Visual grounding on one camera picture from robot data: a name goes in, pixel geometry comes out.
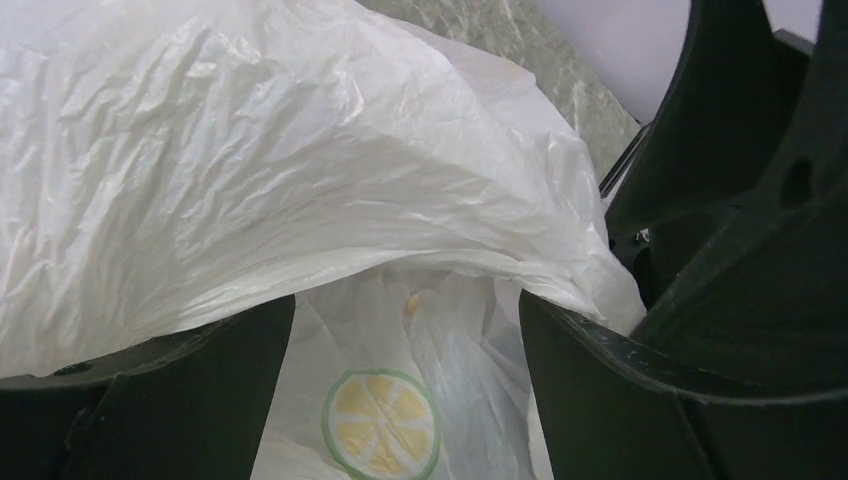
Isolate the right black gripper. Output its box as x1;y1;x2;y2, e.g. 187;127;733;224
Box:
607;1;847;390

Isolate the white plastic bag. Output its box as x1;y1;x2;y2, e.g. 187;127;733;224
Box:
1;1;645;479

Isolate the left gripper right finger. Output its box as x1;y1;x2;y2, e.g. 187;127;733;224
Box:
519;292;847;479

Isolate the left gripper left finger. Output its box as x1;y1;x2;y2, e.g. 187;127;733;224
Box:
1;296;295;479

